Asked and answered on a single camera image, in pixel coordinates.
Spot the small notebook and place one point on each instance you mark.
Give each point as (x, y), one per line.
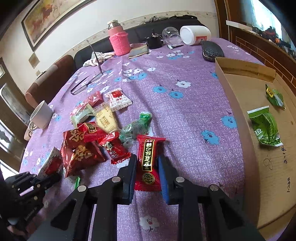
(138, 52)

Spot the wooden partition cabinet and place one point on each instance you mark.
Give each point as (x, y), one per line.
(254, 44)

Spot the assorted items on ledge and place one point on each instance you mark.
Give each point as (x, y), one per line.
(272, 37)

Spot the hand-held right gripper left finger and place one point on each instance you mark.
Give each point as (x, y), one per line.
(132, 178)

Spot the black eyeglasses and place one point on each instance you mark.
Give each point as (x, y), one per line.
(78, 88)

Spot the black cup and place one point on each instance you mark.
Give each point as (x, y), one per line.
(153, 42)

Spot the small red square packet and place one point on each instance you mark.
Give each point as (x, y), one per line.
(93, 98)

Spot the white pink red packet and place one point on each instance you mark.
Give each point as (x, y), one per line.
(52, 164)

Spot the small green yellow packet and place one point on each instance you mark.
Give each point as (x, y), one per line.
(275, 97)

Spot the white mug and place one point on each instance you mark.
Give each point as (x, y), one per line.
(42, 114)

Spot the purple floral tablecloth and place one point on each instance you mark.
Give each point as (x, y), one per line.
(173, 111)

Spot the framed wall painting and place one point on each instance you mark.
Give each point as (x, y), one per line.
(46, 14)

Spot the small wall plaque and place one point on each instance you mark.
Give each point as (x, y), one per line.
(33, 60)

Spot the small red foil packet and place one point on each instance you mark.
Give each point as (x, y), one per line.
(114, 149)

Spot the cream yellow biscuit packet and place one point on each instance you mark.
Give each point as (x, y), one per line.
(106, 120)

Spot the dark clothes on sofa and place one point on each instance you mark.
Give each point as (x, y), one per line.
(185, 17)

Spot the bottle with pink knit sleeve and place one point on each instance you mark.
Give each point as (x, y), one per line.
(119, 42)

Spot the wooden glass door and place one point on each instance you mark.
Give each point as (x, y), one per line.
(11, 104)

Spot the cardboard box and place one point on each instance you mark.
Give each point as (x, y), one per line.
(254, 166)

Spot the white packet red print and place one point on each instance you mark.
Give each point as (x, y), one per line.
(118, 99)

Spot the red packet black yellow label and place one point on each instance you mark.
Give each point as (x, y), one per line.
(148, 143)

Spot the pale green white packet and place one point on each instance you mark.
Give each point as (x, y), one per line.
(79, 115)

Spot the flat white box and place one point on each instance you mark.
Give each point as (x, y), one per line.
(234, 23)

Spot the dark red gold-print packet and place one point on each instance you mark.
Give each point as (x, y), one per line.
(81, 160)
(70, 139)

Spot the brown chair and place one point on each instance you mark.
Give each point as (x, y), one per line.
(46, 90)

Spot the black sofa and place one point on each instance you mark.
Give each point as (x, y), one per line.
(138, 32)

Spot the bright red long packet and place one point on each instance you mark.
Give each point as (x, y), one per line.
(92, 134)

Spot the small green wrapper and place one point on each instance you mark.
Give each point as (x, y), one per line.
(76, 182)

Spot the black glasses case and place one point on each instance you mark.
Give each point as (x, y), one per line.
(211, 51)

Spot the patterned mug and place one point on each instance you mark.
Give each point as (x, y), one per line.
(30, 132)

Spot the green crinkly candy packet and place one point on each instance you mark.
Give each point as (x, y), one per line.
(135, 127)

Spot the white plastic jar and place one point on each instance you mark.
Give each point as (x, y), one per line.
(194, 33)

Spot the large green pea packet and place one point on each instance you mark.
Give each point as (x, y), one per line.
(263, 125)

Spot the painted glass panel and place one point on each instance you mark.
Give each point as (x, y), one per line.
(266, 14)

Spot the clear glass jar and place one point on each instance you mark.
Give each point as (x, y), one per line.
(172, 37)

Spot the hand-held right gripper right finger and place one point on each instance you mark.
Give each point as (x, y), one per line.
(163, 183)

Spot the small black stick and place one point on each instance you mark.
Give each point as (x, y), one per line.
(178, 45)

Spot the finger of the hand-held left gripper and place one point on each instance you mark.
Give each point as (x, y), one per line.
(49, 182)
(20, 179)

